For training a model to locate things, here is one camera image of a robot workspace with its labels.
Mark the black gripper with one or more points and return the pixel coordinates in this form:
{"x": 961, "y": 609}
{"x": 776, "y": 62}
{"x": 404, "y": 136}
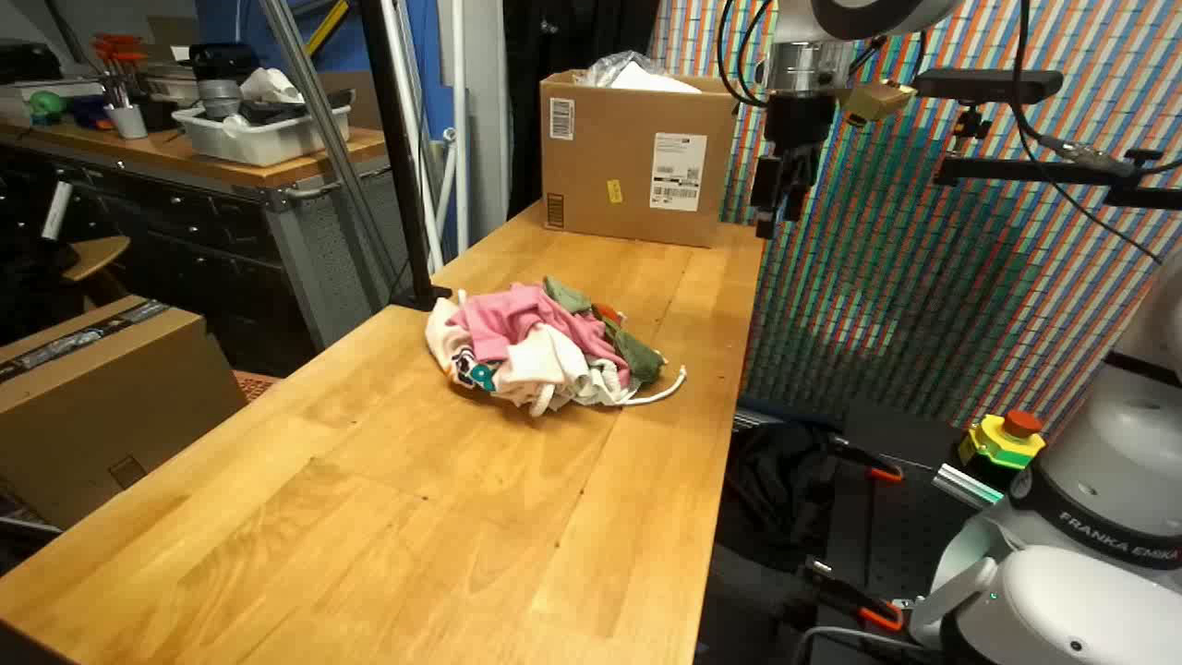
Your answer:
{"x": 800, "y": 123}

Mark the orange red cloth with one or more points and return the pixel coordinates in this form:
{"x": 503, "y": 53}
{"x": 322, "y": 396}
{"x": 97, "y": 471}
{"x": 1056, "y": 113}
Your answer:
{"x": 609, "y": 312}

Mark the green cloth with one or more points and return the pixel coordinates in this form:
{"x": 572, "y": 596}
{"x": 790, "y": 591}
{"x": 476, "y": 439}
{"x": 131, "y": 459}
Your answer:
{"x": 568, "y": 295}
{"x": 632, "y": 355}

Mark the pink cloth with orange print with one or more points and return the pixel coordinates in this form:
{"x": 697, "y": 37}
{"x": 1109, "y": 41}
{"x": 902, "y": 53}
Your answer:
{"x": 520, "y": 319}

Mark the white terry towel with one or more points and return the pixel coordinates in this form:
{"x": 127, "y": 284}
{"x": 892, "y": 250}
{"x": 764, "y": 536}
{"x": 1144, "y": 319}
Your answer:
{"x": 542, "y": 371}

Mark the pale pink printed shirt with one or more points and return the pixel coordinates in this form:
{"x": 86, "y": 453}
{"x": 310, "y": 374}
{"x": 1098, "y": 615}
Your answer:
{"x": 450, "y": 351}

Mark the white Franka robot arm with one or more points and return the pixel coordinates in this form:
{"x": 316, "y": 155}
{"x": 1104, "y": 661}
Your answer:
{"x": 1109, "y": 466}

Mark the cardboard box with white labels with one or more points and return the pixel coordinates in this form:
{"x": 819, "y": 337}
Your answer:
{"x": 614, "y": 158}

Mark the white packing paper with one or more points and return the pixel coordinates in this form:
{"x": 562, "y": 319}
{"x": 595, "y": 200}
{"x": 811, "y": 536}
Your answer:
{"x": 632, "y": 70}

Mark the black orange clamp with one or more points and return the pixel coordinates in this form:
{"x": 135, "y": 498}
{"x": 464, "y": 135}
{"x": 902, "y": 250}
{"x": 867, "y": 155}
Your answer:
{"x": 876, "y": 471}
{"x": 875, "y": 609}

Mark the black bag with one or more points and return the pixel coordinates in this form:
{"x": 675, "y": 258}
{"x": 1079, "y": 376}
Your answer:
{"x": 782, "y": 493}

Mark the yellow red emergency stop button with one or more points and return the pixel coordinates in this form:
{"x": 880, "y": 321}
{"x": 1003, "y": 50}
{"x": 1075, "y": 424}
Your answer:
{"x": 1005, "y": 439}

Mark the silver green metal bar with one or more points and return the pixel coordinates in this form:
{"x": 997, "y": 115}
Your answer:
{"x": 967, "y": 484}

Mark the black metal pole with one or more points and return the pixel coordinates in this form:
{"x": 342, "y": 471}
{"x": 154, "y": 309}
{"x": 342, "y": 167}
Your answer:
{"x": 401, "y": 158}

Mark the silver metal pole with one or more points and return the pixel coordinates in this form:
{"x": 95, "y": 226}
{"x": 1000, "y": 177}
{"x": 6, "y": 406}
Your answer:
{"x": 322, "y": 131}

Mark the white plastic bin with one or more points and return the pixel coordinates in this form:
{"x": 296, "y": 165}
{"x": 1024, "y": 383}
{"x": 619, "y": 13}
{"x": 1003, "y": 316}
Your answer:
{"x": 253, "y": 136}

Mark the wooden workbench with grey cabinets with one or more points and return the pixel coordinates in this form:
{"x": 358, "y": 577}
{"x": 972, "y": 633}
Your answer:
{"x": 236, "y": 235}

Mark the blue board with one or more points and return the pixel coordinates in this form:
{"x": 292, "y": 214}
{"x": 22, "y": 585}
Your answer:
{"x": 243, "y": 23}

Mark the white cup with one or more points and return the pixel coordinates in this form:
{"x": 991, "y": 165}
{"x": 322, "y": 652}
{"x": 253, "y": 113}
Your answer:
{"x": 127, "y": 120}

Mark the wooden stool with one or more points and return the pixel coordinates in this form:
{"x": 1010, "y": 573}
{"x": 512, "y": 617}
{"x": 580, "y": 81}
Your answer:
{"x": 97, "y": 256}

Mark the cardboard box with black tape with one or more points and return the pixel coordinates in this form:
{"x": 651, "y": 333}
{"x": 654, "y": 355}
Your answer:
{"x": 114, "y": 406}

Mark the white hanging tag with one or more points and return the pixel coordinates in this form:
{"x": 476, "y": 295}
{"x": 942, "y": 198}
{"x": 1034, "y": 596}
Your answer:
{"x": 57, "y": 206}

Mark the small green object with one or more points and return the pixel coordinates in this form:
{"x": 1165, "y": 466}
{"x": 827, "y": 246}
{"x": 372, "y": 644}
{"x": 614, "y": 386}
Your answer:
{"x": 46, "y": 104}

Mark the black bar camera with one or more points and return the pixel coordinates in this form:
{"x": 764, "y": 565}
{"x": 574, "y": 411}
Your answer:
{"x": 986, "y": 87}

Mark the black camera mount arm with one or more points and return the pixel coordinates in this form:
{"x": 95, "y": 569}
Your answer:
{"x": 1046, "y": 172}

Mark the white metal frame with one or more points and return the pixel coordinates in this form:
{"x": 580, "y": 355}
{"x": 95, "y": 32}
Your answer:
{"x": 433, "y": 135}

